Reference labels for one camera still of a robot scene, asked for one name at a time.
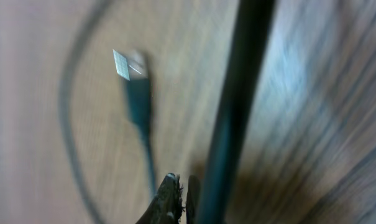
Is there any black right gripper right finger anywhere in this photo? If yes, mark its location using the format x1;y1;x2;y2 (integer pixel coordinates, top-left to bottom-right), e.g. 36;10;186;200
185;175;201;224

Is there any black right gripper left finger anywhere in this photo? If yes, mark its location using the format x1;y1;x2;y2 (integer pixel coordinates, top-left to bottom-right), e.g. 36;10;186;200
136;173;183;224

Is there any black USB cable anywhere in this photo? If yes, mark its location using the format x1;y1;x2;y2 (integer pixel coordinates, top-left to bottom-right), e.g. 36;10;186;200
58;0;159;224
193;0;277;224

